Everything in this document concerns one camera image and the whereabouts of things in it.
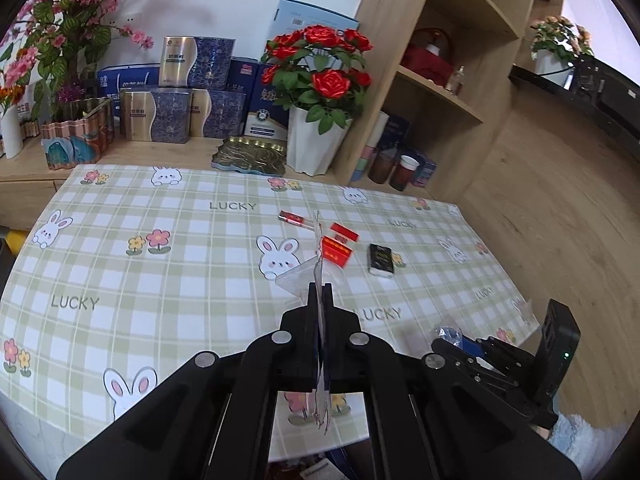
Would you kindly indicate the clear tape strip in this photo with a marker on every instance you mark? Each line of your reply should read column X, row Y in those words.
column 527, row 311

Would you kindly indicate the black ledge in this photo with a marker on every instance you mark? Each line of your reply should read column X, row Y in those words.
column 620, row 110

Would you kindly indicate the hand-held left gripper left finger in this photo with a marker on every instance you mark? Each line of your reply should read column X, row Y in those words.
column 312, row 320

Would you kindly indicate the dark blue red label box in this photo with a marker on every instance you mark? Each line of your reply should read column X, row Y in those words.
column 244, row 75

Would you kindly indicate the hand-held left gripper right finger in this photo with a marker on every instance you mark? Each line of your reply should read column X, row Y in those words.
column 329, row 320

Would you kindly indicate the flat red card piece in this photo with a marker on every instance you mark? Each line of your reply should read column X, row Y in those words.
column 344, row 232

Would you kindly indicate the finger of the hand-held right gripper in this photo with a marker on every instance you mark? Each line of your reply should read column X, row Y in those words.
column 480, row 372
column 470, row 346

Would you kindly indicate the clear pump bottle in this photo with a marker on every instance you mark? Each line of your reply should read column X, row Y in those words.
column 455, row 82

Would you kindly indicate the flat blue carton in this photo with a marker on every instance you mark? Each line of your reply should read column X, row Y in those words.
column 130, row 77

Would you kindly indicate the red cardboard box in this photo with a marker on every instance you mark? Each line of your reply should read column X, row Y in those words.
column 337, row 251

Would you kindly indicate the white wall socket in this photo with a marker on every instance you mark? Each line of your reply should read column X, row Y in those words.
column 127, row 20

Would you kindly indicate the striped tin planter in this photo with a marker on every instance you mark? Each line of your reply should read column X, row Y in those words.
column 75, row 137

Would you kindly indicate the white ribbed vase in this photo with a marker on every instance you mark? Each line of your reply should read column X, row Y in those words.
column 12, row 132

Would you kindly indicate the pink artificial blossom plant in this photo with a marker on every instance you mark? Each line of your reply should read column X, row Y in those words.
column 65, row 25

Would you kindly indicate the large light blue box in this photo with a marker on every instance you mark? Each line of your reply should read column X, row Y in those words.
column 310, row 12

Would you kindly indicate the clear plastic wrapper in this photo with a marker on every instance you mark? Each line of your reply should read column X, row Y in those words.
column 296, row 280

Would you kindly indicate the row of small amber bottles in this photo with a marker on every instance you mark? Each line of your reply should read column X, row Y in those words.
column 30, row 125

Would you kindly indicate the checked rabbit print tablecloth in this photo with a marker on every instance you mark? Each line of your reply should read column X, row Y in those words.
column 175, row 270

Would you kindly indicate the small purple box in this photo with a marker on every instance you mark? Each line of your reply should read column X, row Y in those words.
column 425, row 171

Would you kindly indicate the dark blue picture box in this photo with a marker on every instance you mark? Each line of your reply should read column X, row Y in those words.
column 397, row 132

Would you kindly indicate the wooden shelf unit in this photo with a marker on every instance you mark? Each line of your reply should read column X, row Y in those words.
column 480, row 155

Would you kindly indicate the red rose plant white pot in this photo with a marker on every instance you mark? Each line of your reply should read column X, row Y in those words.
column 312, row 145

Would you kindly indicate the stack of pastel cups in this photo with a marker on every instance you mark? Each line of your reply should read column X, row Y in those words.
column 369, row 150

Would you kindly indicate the purple artificial flowers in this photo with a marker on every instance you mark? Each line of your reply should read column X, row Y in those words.
column 70, row 95

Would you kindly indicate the black packet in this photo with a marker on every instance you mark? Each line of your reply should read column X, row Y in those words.
column 381, row 259

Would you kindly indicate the person's right forearm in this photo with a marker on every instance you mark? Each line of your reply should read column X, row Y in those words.
column 575, row 435

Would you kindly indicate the red brown cup white rim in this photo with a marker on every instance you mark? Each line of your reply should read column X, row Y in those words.
column 402, row 175

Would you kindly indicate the small red clear wrapper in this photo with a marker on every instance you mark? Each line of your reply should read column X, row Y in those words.
column 292, row 218

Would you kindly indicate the gold leaf shaped tray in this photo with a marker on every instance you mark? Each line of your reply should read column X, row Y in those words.
column 250, row 156

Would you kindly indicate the small black box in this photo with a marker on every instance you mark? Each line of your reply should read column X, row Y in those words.
column 589, row 76

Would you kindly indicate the pink flower plant white pot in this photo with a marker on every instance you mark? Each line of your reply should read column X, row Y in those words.
column 557, row 50

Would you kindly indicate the blue white carton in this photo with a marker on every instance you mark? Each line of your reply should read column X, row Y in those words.
column 265, row 117

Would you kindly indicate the blue gold gift box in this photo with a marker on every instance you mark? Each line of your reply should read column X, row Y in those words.
column 220, row 115
column 155, row 117
column 197, row 62

